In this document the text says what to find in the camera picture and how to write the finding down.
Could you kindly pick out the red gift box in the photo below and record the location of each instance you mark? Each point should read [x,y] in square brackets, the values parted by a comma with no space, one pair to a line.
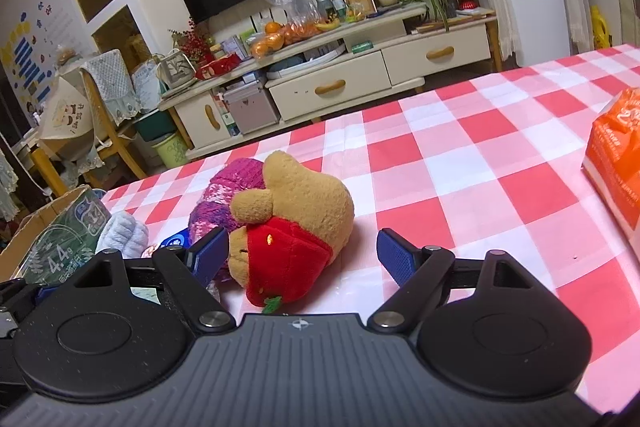
[217,67]

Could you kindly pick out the purple knitted hat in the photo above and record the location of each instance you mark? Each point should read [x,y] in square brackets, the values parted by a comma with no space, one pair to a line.
[220,207]

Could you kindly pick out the cardboard box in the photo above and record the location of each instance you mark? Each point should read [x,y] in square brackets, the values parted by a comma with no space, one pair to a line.
[65,237]

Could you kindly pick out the light blue plush toy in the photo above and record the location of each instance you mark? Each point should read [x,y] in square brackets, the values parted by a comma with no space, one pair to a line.
[122,234]

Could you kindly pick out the wooden chair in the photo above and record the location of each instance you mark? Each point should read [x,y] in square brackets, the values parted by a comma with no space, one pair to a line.
[112,142]

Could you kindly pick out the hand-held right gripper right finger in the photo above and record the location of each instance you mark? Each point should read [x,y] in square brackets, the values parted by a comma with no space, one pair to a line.
[397,257]

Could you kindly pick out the small green box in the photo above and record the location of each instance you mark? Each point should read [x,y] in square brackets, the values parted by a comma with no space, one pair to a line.
[362,47]

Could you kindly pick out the pile of oranges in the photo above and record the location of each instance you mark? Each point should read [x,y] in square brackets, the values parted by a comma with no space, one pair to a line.
[275,42]

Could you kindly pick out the glass jar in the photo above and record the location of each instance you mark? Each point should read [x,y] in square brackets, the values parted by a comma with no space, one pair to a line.
[322,7]

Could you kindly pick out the red checkered tablecloth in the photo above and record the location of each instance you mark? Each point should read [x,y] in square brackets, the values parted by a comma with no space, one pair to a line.
[450,167]

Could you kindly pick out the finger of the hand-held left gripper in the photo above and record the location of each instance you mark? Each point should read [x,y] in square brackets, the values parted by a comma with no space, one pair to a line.
[45,293]

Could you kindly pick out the brown bear plush red shirt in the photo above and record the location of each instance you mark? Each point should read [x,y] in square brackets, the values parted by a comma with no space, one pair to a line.
[305,202]

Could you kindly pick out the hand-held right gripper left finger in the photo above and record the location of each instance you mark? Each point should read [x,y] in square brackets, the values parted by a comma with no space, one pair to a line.
[207,253]

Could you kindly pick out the wall poster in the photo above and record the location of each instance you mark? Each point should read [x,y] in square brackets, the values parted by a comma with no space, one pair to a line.
[30,57]

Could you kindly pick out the bunch of bananas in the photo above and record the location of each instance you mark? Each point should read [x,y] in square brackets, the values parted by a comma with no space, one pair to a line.
[327,26]

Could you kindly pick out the yellow detergent jug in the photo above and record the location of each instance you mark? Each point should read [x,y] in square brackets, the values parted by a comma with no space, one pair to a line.
[600,29]

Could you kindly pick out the dark green bin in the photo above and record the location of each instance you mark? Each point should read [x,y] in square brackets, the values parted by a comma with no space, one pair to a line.
[155,125]

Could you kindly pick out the green product boxes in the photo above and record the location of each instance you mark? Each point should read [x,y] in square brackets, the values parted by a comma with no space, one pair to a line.
[237,46]

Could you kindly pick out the orange tissue pack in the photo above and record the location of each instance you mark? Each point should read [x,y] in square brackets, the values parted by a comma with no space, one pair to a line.
[615,147]

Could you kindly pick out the cream cartoon print cloth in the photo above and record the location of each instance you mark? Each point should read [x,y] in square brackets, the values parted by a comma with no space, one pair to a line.
[70,122]

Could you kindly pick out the red berry plant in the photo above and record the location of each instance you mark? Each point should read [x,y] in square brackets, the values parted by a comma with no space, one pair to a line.
[192,42]

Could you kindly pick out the white lace cloth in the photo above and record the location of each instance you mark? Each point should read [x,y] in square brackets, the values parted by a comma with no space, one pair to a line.
[112,84]

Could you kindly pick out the cream television cabinet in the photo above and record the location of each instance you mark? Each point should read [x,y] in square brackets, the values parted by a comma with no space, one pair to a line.
[330,82]

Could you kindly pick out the light green bucket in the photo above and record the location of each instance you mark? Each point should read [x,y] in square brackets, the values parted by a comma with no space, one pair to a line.
[170,152]

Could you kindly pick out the blue snack packet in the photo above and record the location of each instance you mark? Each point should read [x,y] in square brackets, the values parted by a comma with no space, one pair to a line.
[175,239]

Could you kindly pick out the grey storage box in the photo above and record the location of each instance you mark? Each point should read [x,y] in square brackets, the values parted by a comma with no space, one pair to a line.
[250,109]

